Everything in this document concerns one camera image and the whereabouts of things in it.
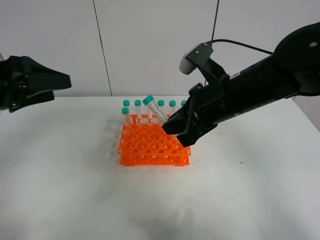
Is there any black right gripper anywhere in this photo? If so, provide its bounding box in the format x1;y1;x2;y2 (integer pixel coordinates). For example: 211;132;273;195
162;76;234;147

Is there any green capped test tube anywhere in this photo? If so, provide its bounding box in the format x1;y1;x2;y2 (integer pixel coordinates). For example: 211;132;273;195
142;95;169;125

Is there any second row left tube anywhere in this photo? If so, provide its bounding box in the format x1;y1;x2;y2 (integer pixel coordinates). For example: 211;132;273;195
121;107;130;127

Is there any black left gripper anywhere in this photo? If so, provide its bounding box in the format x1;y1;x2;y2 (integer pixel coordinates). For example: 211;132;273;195
0;56;72;113

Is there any orange test tube rack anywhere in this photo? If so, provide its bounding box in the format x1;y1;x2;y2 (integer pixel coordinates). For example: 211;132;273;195
117;114;191;167

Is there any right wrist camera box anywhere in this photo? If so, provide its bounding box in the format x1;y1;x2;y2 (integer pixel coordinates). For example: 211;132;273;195
179;41;213;75

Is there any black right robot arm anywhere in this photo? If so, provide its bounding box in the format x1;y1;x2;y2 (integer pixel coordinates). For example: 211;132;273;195
162;23;320;147

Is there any black right camera cable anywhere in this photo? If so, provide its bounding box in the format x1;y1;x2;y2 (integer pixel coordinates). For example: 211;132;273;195
206;38;275;55

